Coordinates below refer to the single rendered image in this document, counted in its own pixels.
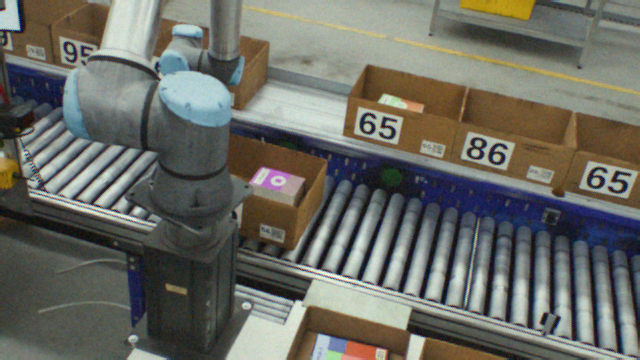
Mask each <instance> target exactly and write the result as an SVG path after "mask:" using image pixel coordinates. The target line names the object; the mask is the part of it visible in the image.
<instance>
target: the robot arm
mask: <svg viewBox="0 0 640 360"><path fill-rule="evenodd" d="M165 1H166V0H113V1H112V5H111V9H109V13H108V18H107V22H106V26H105V32H104V36H103V40H102V45H101V49H100V50H99V51H96V52H94V53H92V54H90V55H89V56H88V60H87V64H86V68H82V67H76V68H74V69H72V71H71V73H70V74H69V76H68V79H66V82H65V87H64V95H63V115H64V120H65V123H66V126H67V129H68V131H70V132H71V133H72V134H73V135H74V136H76V137H79V138H83V139H87V140H90V141H92V142H101V144H108V145H113V146H120V147H125V148H131V149H138V150H143V151H151V152H156V153H158V161H157V164H156V166H155V168H154V170H153V173H152V175H151V177H150V180H149V194H150V197H151V200H152V201H153V203H154V204H155V205H156V206H158V207H159V208H160V209H163V210H165V212H167V213H169V214H172V215H177V216H182V217H203V216H209V215H212V214H215V213H217V212H220V210H222V209H223V208H225V207H226V206H227V205H228V204H229V202H230V200H232V198H233V189H234V185H233V180H232V177H230V175H229V172H228V168H227V165H226V162H227V150H228V137H229V125H230V117H232V110H230V105H231V96H229V93H228V90H227V88H226V87H225V86H227V85H229V86H237V85H238V84H239V82H240V77H241V74H242V69H244V63H245V57H244V56H241V55H240V49H239V42H240V25H241V17H242V6H243V0H210V18H209V47H208V50H203V38H204V37H203V30H202V29H201V28H199V27H197V26H194V25H177V26H175V27H174V28H173V32H171V34H173V39H172V40H171V42H170V43H169V45H168V46H167V49H166V50H165V51H164V52H163V53H162V55H161V58H160V62H158V68H159V71H161V73H162V74H163V76H164V78H163V79H162V81H161V82H157V76H158V74H157V72H156V70H155V69H154V67H153V66H152V58H153V53H154V49H155V44H156V39H157V35H159V29H160V25H161V21H162V15H163V11H164V7H165ZM224 85H225V86H224Z"/></svg>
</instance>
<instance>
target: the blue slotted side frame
mask: <svg viewBox="0 0 640 360"><path fill-rule="evenodd" d="M6 68H7V73H8V79H9V86H10V92H11V98H13V96H15V95H19V96H21V98H22V99H23V100H24V102H27V101H28V100H35V101H36V102H37V103H38V105H39V106H41V105H42V104H44V103H47V104H49V105H50V106H51V107H53V110H55V109H56V108H57V107H63V95H64V87H65V82H66V79H68V78H65V77H61V76H57V75H53V74H48V73H44V72H40V71H36V70H31V69H27V68H23V66H19V65H15V64H10V63H6ZM18 76H20V81H21V83H19V79H18ZM31 79H34V82H35V86H32V80H31ZM46 83H48V90H47V88H46ZM12 87H14V90H16V92H15V93H14V92H13V88H12ZM61 87H62V89H63V93H61ZM27 91H28V92H29V96H27ZM41 94H42V95H43V101H42V99H41ZM35 95H36V96H35ZM55 97H56V98H57V102H58V104H56V100H55ZM48 99H49V100H48ZM229 129H232V134H234V135H238V134H239V135H238V136H242V137H246V134H248V138H250V139H254V138H255V139H254V140H259V141H262V137H263V138H264V142H266V143H270V142H272V143H270V144H275V146H277V140H278V138H283V139H288V140H292V141H296V142H300V152H302V153H306V154H310V155H312V150H314V151H315V152H314V156H317V157H321V159H325V160H327V161H328V162H327V169H328V170H329V172H328V170H326V176H331V177H332V178H333V179H334V181H336V183H334V187H333V189H332V191H331V192H336V190H337V188H338V186H339V183H340V182H341V181H342V180H347V181H350V182H351V183H352V190H351V193H350V195H349V196H351V198H353V195H354V192H355V190H356V188H357V187H358V186H359V185H365V186H367V187H368V188H369V194H368V198H367V200H366V201H367V202H370V200H371V198H372V194H373V192H375V191H376V190H377V189H382V190H384V191H385V192H386V200H385V203H384V205H383V206H389V203H390V200H391V196H392V195H393V194H395V193H398V194H402V195H403V196H404V199H405V202H404V205H403V208H402V211H405V212H406V208H407V205H408V202H409V200H411V199H419V200H420V201H421V202H422V207H421V212H420V215H421V216H424V212H425V208H427V205H428V204H430V203H436V204H437V205H438V206H440V208H441V210H440V215H438V219H437V220H443V215H444V210H445V209H446V208H448V207H454V208H456V209H457V212H458V218H457V223H456V225H458V226H460V225H461V219H462V215H463V214H464V213H468V212H470V213H473V214H474V215H475V216H476V222H477V219H478V217H479V218H481V219H482V218H484V217H490V218H492V219H493V221H495V228H493V234H496V235H498V228H499V224H500V223H501V222H503V221H507V222H510V223H512V226H513V236H512V240H516V234H517V229H518V228H520V227H528V228H529V229H530V230H531V244H532V245H535V234H536V233H537V232H540V231H545V232H547V233H548V234H549V235H550V249H552V250H553V249H554V241H555V238H556V237H557V236H565V237H566V238H567V239H568V244H570V255H571V254H573V245H574V243H575V242H577V240H582V242H586V243H587V245H588V251H589V259H590V260H592V249H593V248H594V247H595V246H603V247H605V248H606V249H607V254H608V264H610V265H611V253H612V252H614V251H618V250H620V251H623V252H624V253H625V254H626V258H627V265H628V269H630V270H631V268H630V259H631V258H632V256H635V255H640V239H638V236H639V234H640V220H636V219H631V218H627V217H623V216H619V215H614V214H610V212H606V211H602V210H597V209H593V208H589V207H585V206H580V205H576V204H572V203H567V202H563V201H559V200H555V199H550V197H546V196H542V195H538V194H533V193H529V192H525V191H520V190H516V189H512V188H507V187H503V186H499V185H495V183H490V182H486V181H482V180H477V179H473V178H469V177H464V176H460V175H456V174H451V173H447V172H443V170H437V169H433V168H429V167H424V166H420V165H416V164H411V163H407V162H403V161H398V160H394V159H390V157H385V156H381V155H377V154H372V153H368V152H364V151H359V150H355V149H351V148H346V147H342V146H338V144H333V143H329V142H325V141H320V140H316V139H312V138H307V137H303V136H299V135H294V134H290V133H286V131H281V130H277V129H273V128H268V127H264V126H260V125H255V124H251V123H247V122H242V121H238V120H234V119H230V125H229ZM304 151H305V152H304ZM320 154H321V155H323V156H321V155H320ZM329 154H331V161H329V160H328V156H329ZM338 159H339V161H338ZM346 159H349V165H345V160H346ZM355 163H356V165H355ZM364 163H366V168H365V169H363V164H364ZM383 164H386V165H391V166H395V167H399V168H404V169H406V175H405V180H404V185H403V189H398V188H397V189H396V188H394V187H390V186H389V189H386V188H385V187H386V186H385V185H382V183H380V182H379V181H380V176H381V174H380V168H381V167H382V165H383ZM372 168H373V169H372ZM336 169H338V176H336V175H334V173H336ZM344 174H345V175H344ZM353 174H355V179H354V180H352V175H353ZM417 176H418V177H419V178H420V177H423V178H424V180H423V181H420V179H419V180H418V182H415V180H416V177H417ZM407 177H409V178H407ZM369 178H371V179H372V182H371V185H369ZM362 179H363V180H362ZM425 181H427V182H425ZM434 181H436V187H435V188H434V187H433V182H434ZM379 183H380V185H379ZM443 186H445V187H443ZM451 186H455V190H454V192H451V191H450V190H451ZM405 187H406V188H407V191H406V193H404V192H403V191H404V188H405ZM461 190H462V191H461ZM470 190H473V193H472V196H469V193H470ZM422 191H423V192H424V196H423V198H421V192H422ZM414 192H415V193H414ZM489 194H491V197H490V201H487V197H488V195H489ZM479 195H481V196H479ZM431 196H432V198H431ZM440 196H443V199H442V202H438V199H440ZM498 200H499V201H498ZM506 200H510V203H509V205H507V206H506V205H505V203H506ZM448 201H450V202H448ZM457 201H460V205H459V207H457V206H456V205H457ZM516 204H517V205H516ZM526 204H528V208H527V210H525V209H524V208H525V205H526ZM467 205H468V206H467ZM475 205H477V206H478V208H477V212H474V208H475ZM545 208H550V209H555V210H559V211H561V213H560V215H559V218H558V220H557V223H556V225H555V224H551V227H550V230H547V227H548V225H547V223H546V222H542V218H543V211H544V209H545ZM495 209H496V210H497V212H496V215H495V216H492V212H493V210H495ZM534 209H536V210H534ZM485 210H486V212H485ZM563 214H566V215H565V218H564V220H562V219H561V218H562V215H563ZM502 215H504V216H502ZM512 215H515V217H514V219H513V221H511V220H510V219H511V216H512ZM573 218H574V220H573ZM582 218H585V222H583V224H580V221H581V219H582ZM481 219H479V222H481ZM520 219H522V220H520ZM530 219H532V220H533V221H532V224H531V226H529V221H530ZM476 222H475V227H476ZM591 223H593V224H591ZM601 223H604V226H603V229H602V230H599V226H601ZM539 224H541V225H539ZM621 227H623V229H624V230H623V232H622V234H619V231H620V229H621ZM558 229H559V230H558ZM567 229H570V233H569V235H565V232H566V230H567ZM610 229H612V230H610ZM629 233H631V234H629ZM576 234H578V235H576ZM586 234H589V236H588V238H587V239H583V238H585V236H586ZM595 238H597V239H595ZM605 238H608V240H607V243H606V245H603V243H604V240H605ZM614 244H615V245H614ZM624 244H627V246H626V248H625V249H622V247H623V245H624ZM633 248H635V249H633Z"/></svg>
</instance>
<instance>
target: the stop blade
mask: <svg viewBox="0 0 640 360"><path fill-rule="evenodd" d="M479 219H481V218H479V217H478V219H477V222H476V227H475V230H474V236H473V243H472V249H471V256H470V262H469V270H467V276H466V283H465V289H464V296H463V303H462V311H465V308H466V303H467V296H469V289H470V282H471V275H472V268H473V261H474V254H475V247H476V240H477V233H478V226H479Z"/></svg>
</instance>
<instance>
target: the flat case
mask: <svg viewBox="0 0 640 360"><path fill-rule="evenodd" d="M387 354H388V348H386V347H382V345H378V344H372V343H368V342H363V341H358V340H354V339H349V338H344V337H339V336H334V335H329V334H325V333H320V332H319V333H318V334H317V337H316V341H315V345H314V350H313V353H312V357H311V360H387Z"/></svg>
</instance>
